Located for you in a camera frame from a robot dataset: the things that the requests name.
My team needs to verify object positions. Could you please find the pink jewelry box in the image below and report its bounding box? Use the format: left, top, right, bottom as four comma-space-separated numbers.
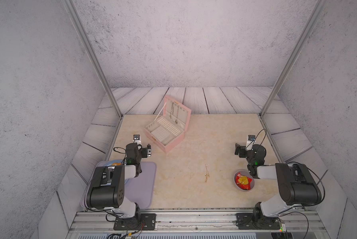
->
144, 96, 191, 153

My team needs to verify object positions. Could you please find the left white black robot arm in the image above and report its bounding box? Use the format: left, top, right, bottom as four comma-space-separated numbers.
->
82, 142, 152, 223

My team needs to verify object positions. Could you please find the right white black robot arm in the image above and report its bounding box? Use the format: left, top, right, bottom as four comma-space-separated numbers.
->
234, 143, 326, 219

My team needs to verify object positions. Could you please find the pink bowl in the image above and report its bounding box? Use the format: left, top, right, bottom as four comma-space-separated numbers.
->
233, 170, 255, 192

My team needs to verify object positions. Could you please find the red yellow snack packet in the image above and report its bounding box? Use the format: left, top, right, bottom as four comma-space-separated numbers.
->
235, 173, 252, 191

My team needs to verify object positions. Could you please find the lavender mat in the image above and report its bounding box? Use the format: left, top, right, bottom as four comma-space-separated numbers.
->
80, 160, 157, 210

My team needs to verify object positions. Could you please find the blue plate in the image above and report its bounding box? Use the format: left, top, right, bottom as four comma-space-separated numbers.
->
104, 159, 122, 166

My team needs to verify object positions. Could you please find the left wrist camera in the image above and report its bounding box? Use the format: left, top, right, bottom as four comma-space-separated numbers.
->
133, 134, 142, 144

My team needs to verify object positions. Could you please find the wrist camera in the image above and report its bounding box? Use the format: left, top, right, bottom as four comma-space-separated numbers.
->
133, 134, 142, 144
245, 135, 256, 151

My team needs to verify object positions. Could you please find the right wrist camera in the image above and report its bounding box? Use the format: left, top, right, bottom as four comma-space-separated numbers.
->
245, 135, 256, 151

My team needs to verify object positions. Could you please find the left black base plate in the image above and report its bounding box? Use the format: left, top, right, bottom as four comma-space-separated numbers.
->
113, 213, 157, 231

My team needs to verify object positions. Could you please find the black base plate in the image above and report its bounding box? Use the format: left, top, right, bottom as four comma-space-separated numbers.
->
113, 213, 157, 231
236, 213, 282, 230

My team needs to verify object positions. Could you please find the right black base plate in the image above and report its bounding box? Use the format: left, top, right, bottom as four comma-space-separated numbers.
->
236, 213, 282, 230

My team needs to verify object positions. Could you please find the aluminium front rail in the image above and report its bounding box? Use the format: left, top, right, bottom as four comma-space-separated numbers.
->
67, 208, 330, 239

